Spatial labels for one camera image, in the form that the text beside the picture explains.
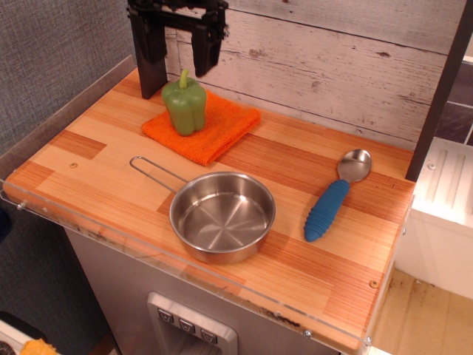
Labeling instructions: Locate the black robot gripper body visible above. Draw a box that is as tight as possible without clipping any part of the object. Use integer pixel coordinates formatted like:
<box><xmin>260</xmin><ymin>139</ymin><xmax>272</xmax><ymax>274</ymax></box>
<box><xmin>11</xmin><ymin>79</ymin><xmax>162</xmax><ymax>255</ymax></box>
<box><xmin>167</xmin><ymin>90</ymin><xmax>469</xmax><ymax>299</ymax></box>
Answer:
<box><xmin>127</xmin><ymin>1</ymin><xmax>228</xmax><ymax>37</ymax></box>

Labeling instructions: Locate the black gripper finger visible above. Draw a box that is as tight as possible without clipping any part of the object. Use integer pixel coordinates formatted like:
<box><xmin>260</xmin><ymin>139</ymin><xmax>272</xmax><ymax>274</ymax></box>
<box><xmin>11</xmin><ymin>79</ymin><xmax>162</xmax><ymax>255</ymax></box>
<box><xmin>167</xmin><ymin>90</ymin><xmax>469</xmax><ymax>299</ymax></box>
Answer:
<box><xmin>129</xmin><ymin>13</ymin><xmax>167</xmax><ymax>64</ymax></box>
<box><xmin>191</xmin><ymin>24</ymin><xmax>224</xmax><ymax>78</ymax></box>

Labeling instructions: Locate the green toy capsicum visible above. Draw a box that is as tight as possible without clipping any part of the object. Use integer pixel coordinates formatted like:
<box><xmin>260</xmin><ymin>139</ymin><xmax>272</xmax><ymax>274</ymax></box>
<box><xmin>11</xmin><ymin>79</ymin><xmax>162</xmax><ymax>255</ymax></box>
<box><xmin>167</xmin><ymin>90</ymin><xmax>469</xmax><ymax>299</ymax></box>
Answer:
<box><xmin>161</xmin><ymin>69</ymin><xmax>207</xmax><ymax>136</ymax></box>

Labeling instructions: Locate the orange folded cloth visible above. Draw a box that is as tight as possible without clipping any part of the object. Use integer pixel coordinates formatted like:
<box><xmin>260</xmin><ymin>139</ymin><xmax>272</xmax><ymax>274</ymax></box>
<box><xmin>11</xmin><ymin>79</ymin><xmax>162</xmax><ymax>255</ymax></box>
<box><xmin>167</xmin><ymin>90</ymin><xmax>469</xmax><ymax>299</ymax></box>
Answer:
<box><xmin>142</xmin><ymin>90</ymin><xmax>262</xmax><ymax>166</ymax></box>

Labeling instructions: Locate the small steel saucepan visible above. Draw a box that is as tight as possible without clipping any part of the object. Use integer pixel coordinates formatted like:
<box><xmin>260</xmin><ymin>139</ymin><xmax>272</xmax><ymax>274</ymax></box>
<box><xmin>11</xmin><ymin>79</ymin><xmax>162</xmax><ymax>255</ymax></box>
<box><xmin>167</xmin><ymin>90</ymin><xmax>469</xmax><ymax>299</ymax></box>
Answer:
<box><xmin>129</xmin><ymin>156</ymin><xmax>276</xmax><ymax>264</ymax></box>

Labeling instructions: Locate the clear acrylic left guard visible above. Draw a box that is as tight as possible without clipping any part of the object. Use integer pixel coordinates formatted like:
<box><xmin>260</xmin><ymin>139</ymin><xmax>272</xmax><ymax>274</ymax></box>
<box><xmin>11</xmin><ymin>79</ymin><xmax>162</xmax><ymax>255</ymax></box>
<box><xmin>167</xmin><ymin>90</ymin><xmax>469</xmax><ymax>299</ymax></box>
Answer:
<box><xmin>1</xmin><ymin>55</ymin><xmax>136</xmax><ymax>180</ymax></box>

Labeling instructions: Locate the clear acrylic guard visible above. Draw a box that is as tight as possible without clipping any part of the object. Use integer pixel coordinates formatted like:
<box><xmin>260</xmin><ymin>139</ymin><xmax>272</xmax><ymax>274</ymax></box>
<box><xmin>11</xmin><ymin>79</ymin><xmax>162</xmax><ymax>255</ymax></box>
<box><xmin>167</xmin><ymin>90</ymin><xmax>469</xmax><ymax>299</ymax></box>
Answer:
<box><xmin>1</xmin><ymin>55</ymin><xmax>136</xmax><ymax>180</ymax></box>
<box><xmin>1</xmin><ymin>182</ymin><xmax>372</xmax><ymax>354</ymax></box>

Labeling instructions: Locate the clear acrylic front guard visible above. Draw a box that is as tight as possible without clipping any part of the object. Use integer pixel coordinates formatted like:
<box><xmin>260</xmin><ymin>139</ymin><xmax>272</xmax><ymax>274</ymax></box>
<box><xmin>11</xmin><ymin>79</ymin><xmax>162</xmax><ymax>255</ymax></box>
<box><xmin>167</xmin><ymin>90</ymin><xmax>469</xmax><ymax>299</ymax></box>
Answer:
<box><xmin>1</xmin><ymin>182</ymin><xmax>372</xmax><ymax>354</ymax></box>

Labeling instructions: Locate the grey cabinet with dispenser panel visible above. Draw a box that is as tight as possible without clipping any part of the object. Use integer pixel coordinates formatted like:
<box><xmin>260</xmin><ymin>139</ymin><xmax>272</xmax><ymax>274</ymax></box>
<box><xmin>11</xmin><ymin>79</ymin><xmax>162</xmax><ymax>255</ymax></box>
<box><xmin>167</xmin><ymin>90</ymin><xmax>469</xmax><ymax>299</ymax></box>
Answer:
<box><xmin>67</xmin><ymin>230</ymin><xmax>336</xmax><ymax>354</ymax></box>

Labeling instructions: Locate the white toy sink unit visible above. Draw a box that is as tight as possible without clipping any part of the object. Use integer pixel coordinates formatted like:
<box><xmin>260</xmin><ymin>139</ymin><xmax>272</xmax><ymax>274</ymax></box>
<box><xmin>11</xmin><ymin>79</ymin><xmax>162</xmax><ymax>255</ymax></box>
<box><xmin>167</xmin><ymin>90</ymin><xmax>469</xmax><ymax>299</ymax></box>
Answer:
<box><xmin>395</xmin><ymin>138</ymin><xmax>472</xmax><ymax>298</ymax></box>

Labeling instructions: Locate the yellow object bottom left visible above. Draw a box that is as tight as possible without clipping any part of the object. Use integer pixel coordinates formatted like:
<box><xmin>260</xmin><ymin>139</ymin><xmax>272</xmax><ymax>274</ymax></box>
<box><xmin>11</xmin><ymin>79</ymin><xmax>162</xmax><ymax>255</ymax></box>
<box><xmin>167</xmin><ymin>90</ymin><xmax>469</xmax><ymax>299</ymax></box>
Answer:
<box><xmin>19</xmin><ymin>339</ymin><xmax>58</xmax><ymax>355</ymax></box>

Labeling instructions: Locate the dark left frame post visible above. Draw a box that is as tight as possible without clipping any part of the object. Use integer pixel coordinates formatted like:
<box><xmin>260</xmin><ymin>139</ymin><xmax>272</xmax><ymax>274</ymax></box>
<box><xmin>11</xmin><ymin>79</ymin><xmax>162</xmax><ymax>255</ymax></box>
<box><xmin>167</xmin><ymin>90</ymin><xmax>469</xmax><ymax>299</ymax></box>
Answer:
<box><xmin>128</xmin><ymin>7</ymin><xmax>168</xmax><ymax>99</ymax></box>

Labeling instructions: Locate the dark frame post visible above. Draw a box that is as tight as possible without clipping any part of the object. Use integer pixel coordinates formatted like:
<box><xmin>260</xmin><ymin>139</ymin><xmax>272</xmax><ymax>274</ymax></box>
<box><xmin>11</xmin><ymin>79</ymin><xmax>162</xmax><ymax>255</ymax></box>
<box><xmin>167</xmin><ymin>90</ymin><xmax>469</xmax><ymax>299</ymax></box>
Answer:
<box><xmin>405</xmin><ymin>0</ymin><xmax>472</xmax><ymax>182</ymax></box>
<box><xmin>128</xmin><ymin>7</ymin><xmax>168</xmax><ymax>99</ymax></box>

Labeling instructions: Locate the spoon with blue handle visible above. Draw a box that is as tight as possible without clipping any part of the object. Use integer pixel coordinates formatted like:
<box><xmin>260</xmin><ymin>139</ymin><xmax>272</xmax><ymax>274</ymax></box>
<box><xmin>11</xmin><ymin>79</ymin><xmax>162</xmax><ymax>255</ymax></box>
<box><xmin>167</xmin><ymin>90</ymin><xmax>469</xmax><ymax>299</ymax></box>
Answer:
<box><xmin>304</xmin><ymin>149</ymin><xmax>372</xmax><ymax>242</ymax></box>

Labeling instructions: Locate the dark right frame post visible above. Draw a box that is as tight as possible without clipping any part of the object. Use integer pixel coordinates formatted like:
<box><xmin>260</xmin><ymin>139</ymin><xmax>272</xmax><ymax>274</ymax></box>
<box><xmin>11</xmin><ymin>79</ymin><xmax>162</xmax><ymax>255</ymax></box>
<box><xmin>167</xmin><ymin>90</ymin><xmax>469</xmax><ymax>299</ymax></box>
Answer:
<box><xmin>405</xmin><ymin>0</ymin><xmax>472</xmax><ymax>182</ymax></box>

